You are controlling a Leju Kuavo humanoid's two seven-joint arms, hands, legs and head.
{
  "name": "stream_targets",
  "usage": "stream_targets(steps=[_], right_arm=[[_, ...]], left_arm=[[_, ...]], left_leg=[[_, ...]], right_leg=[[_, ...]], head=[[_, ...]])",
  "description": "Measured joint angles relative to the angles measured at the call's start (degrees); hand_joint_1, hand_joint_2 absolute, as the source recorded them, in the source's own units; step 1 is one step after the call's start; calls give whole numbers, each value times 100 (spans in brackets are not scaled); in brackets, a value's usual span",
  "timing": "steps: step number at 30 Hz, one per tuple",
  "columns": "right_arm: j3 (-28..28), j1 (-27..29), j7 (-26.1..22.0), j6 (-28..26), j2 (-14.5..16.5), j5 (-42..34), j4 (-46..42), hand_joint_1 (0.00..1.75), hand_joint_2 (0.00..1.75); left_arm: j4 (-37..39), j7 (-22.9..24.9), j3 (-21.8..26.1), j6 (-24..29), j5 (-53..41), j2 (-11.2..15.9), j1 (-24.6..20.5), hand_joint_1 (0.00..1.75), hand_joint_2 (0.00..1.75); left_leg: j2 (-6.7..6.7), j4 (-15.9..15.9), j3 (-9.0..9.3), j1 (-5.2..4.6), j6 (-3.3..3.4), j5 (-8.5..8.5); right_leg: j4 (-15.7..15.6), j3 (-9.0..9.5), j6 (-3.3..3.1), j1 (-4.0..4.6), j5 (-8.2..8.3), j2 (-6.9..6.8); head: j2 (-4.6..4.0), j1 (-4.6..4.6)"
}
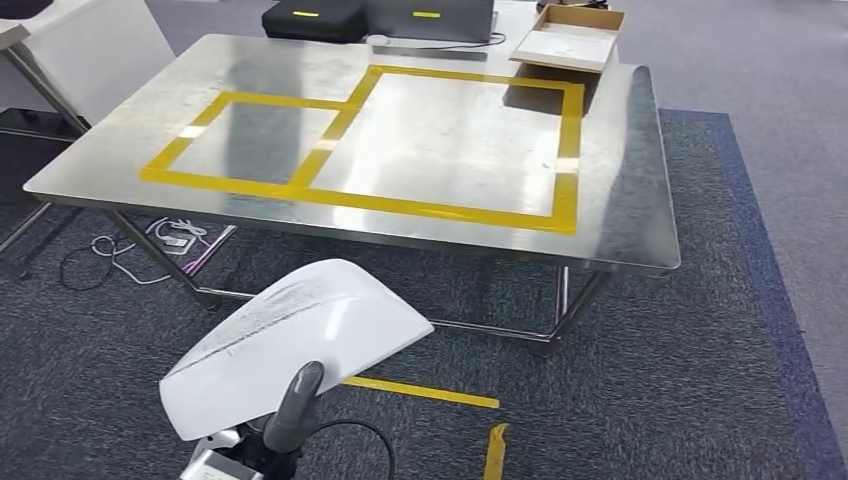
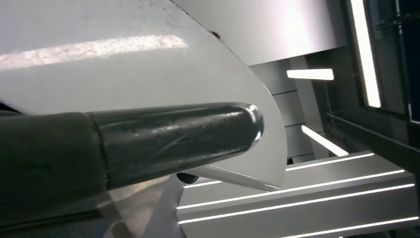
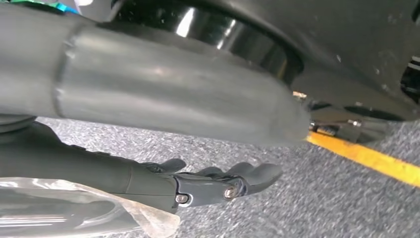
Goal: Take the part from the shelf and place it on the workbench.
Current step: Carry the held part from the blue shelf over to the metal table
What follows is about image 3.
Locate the clear plastic wrist cover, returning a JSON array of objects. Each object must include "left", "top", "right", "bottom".
[{"left": 0, "top": 177, "right": 181, "bottom": 238}]

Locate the yellow floor tape strip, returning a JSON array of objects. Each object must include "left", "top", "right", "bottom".
[{"left": 307, "top": 131, "right": 420, "bottom": 188}]

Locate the dark grey robot leg shell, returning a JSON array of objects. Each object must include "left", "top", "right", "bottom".
[{"left": 109, "top": 0, "right": 420, "bottom": 120}]

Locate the metal robot foot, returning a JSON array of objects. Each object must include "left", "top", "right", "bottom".
[{"left": 308, "top": 98, "right": 420, "bottom": 144}]

